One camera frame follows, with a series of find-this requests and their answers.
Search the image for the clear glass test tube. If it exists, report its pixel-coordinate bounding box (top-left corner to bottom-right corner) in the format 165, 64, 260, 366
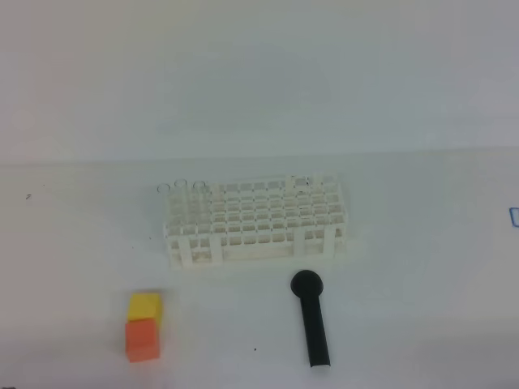
193, 181, 211, 225

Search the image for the white plastic test tube rack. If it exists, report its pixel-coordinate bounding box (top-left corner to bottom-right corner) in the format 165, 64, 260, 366
163, 173, 348, 269

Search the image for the clear test tube in rack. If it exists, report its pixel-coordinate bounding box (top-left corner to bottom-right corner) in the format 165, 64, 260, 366
157, 183, 171, 229
174, 178, 189, 220

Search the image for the black plastic scoop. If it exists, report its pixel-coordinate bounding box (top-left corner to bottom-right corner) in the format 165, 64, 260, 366
290, 270, 331, 367

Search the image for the yellow foam cube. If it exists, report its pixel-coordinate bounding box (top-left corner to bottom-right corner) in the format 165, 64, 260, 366
127, 292, 163, 326

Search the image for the orange foam cube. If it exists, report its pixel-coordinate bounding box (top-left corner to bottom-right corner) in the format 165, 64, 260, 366
125, 318, 160, 362

